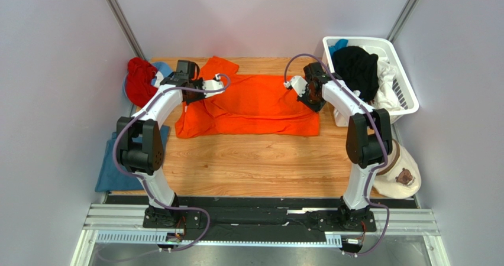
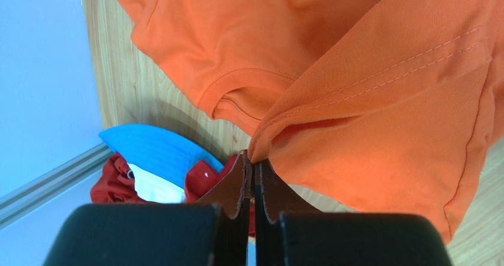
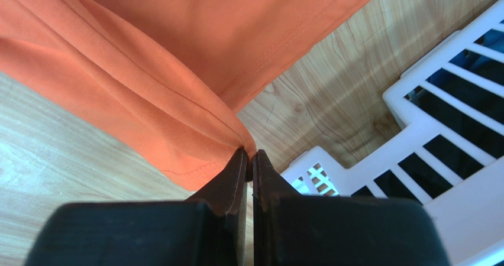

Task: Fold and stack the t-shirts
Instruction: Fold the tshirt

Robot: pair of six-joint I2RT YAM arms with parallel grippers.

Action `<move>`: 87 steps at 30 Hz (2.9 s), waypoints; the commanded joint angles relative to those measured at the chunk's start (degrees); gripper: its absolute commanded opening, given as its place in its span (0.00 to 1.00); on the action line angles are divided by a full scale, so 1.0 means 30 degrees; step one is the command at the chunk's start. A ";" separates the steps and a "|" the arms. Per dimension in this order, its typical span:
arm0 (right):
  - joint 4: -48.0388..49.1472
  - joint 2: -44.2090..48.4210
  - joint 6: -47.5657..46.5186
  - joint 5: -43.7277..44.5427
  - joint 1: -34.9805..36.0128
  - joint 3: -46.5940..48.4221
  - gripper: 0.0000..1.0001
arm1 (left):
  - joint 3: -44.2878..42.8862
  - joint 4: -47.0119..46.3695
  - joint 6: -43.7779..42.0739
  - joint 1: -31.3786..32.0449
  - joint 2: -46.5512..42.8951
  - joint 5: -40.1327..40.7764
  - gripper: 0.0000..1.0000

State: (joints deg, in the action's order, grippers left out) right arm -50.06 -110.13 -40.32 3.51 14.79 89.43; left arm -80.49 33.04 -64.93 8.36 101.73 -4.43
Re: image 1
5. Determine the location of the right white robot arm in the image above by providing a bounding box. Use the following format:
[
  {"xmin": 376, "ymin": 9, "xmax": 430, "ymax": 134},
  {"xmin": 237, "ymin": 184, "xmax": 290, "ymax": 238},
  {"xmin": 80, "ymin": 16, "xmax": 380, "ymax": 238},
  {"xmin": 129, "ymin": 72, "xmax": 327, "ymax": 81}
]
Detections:
[{"xmin": 290, "ymin": 62, "xmax": 393, "ymax": 230}]

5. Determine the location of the orange t shirt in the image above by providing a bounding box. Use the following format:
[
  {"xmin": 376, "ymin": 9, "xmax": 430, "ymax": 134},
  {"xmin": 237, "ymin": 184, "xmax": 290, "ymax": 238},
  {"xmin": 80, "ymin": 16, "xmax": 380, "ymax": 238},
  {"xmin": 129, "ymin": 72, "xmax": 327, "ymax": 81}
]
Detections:
[{"xmin": 175, "ymin": 56, "xmax": 320, "ymax": 139}]

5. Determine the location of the folded blue t shirt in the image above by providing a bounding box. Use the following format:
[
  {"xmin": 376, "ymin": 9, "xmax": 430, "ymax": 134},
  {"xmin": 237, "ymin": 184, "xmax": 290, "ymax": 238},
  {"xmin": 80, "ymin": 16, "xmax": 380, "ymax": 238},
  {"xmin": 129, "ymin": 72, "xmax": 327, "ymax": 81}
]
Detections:
[{"xmin": 94, "ymin": 124, "xmax": 171, "ymax": 193}]

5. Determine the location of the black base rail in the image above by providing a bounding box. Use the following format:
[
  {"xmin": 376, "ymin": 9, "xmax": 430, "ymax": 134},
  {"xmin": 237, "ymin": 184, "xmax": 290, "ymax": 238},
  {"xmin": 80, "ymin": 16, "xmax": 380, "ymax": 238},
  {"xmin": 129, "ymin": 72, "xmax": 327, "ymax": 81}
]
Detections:
[{"xmin": 104, "ymin": 194, "xmax": 418, "ymax": 244}]

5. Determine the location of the beige bear cap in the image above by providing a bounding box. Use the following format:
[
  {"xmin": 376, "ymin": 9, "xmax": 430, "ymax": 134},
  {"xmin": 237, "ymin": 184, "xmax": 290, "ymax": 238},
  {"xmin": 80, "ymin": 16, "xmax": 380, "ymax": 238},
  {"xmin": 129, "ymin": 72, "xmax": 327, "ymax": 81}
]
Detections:
[{"xmin": 373, "ymin": 140, "xmax": 422, "ymax": 199}]

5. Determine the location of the light blue cap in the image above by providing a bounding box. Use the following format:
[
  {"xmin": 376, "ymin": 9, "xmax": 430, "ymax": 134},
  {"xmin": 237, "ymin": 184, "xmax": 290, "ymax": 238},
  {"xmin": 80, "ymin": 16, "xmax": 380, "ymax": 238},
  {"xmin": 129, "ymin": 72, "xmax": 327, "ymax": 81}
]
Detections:
[{"xmin": 151, "ymin": 61, "xmax": 173, "ymax": 88}]

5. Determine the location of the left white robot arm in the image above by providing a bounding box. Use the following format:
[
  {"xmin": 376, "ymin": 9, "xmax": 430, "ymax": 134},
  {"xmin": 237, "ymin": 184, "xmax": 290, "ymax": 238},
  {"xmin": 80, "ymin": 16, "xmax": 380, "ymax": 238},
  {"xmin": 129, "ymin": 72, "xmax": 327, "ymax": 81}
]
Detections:
[{"xmin": 114, "ymin": 60, "xmax": 203, "ymax": 228}]

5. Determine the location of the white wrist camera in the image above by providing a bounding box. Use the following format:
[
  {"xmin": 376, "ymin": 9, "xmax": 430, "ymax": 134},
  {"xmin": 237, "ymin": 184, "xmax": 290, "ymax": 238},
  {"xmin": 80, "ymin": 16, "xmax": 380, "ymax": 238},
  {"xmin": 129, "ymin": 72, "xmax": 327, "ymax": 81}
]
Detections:
[
  {"xmin": 284, "ymin": 75, "xmax": 308, "ymax": 98},
  {"xmin": 202, "ymin": 74, "xmax": 225, "ymax": 99}
]

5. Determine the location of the white t shirt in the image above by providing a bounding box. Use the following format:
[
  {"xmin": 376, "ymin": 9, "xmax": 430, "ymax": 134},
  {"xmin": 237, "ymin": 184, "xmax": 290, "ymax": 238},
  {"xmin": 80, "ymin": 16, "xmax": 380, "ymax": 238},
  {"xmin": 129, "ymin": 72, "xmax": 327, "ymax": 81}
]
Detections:
[{"xmin": 363, "ymin": 46, "xmax": 404, "ymax": 112}]

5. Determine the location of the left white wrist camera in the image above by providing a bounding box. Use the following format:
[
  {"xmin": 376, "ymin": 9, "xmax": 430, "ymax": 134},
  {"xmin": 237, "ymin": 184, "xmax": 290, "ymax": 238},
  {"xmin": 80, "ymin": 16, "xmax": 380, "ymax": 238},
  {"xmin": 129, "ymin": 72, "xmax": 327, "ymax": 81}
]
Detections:
[{"xmin": 202, "ymin": 74, "xmax": 225, "ymax": 99}]

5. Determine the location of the teal blue garment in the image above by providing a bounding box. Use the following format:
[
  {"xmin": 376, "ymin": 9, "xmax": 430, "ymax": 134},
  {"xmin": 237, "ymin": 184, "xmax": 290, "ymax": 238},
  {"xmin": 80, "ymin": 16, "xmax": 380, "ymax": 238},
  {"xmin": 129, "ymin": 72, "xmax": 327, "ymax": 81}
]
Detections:
[{"xmin": 328, "ymin": 39, "xmax": 348, "ymax": 56}]

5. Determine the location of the white laundry basket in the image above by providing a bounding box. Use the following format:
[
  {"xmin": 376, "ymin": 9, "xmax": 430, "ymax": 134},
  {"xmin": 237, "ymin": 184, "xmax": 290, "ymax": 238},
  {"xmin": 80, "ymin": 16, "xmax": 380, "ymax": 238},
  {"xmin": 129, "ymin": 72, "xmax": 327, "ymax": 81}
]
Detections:
[{"xmin": 322, "ymin": 37, "xmax": 419, "ymax": 123}]

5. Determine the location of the black t shirt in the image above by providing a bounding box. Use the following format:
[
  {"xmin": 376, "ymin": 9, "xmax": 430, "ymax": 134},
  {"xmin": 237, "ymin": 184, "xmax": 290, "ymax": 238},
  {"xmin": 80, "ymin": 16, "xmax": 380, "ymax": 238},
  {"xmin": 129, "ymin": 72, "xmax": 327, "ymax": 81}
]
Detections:
[{"xmin": 331, "ymin": 46, "xmax": 379, "ymax": 102}]

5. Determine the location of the red t shirt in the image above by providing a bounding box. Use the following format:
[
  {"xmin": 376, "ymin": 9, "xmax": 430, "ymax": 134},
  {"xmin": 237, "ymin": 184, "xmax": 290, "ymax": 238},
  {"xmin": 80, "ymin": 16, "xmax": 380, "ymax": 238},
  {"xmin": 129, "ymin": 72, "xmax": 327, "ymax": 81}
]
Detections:
[{"xmin": 125, "ymin": 57, "xmax": 158, "ymax": 107}]

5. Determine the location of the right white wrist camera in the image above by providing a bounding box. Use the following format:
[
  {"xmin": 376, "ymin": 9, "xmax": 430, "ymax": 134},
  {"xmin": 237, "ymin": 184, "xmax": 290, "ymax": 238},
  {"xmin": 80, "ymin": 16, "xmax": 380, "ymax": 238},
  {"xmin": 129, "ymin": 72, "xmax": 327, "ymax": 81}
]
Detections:
[{"xmin": 284, "ymin": 75, "xmax": 308, "ymax": 98}]

